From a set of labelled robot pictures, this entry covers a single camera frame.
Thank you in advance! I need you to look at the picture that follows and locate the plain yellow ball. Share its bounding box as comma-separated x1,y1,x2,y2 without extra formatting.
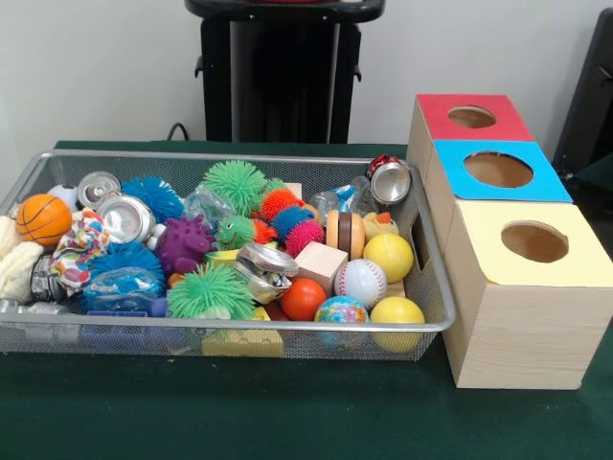
369,296,426,355

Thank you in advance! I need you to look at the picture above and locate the plain orange ball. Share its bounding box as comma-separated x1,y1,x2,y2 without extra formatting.
280,278,328,322

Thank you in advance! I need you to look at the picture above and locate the dark green tablecloth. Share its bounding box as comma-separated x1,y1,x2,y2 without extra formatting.
0,139,613,460
572,155,613,212

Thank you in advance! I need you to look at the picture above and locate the toy hamburger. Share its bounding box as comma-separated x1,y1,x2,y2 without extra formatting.
325,209,366,253

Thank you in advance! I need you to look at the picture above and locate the crushed red drink can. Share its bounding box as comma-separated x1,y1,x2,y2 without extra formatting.
366,153,413,206

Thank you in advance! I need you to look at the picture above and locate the globe print ball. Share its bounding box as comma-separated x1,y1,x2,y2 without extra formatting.
313,295,371,350

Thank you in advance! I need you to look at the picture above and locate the white toy baseball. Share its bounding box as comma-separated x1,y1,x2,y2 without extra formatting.
333,259,388,311

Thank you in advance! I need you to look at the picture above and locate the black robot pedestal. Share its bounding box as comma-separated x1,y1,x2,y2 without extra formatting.
184,0,387,144

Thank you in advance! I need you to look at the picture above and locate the yellow ball with seam lines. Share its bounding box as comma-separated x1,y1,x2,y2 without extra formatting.
362,233,415,284

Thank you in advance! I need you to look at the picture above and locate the plain wooden cube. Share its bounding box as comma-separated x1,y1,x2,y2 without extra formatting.
293,241,350,296

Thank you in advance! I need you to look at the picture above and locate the silver wire mesh bin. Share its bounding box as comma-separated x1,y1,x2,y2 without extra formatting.
0,149,456,363

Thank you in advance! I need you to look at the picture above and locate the wooden box with three holes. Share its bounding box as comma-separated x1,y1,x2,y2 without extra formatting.
405,93,613,390

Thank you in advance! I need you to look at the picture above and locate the yellow plush duck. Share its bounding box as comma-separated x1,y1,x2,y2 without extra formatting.
361,212,400,240

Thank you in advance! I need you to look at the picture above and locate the purple spiky rubber toy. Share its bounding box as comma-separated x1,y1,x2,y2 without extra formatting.
153,215,217,276

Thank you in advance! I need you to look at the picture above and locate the black upright panel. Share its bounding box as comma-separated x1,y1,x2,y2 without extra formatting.
553,7,613,169

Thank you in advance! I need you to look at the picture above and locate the orange toy basketball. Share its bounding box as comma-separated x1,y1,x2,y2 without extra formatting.
15,194,74,247

